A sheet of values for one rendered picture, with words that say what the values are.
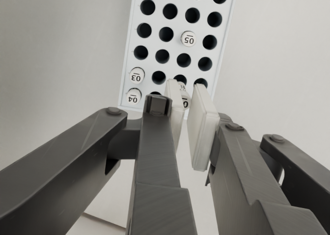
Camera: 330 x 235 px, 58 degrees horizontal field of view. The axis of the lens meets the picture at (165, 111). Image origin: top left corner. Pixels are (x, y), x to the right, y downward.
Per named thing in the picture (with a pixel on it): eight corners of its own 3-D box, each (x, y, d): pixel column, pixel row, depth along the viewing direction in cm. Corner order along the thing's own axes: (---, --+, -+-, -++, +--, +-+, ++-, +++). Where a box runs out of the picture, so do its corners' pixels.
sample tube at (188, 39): (180, 28, 28) (183, 30, 24) (193, 31, 28) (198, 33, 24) (178, 41, 29) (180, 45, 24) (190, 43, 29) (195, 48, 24)
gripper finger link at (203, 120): (205, 113, 14) (221, 116, 14) (194, 82, 20) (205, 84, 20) (191, 170, 14) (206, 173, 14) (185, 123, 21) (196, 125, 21)
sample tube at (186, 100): (173, 79, 24) (175, 92, 20) (188, 81, 24) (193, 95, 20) (170, 93, 25) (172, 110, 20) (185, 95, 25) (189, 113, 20)
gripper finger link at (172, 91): (173, 168, 14) (158, 165, 14) (170, 120, 21) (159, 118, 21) (185, 109, 14) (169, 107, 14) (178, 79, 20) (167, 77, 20)
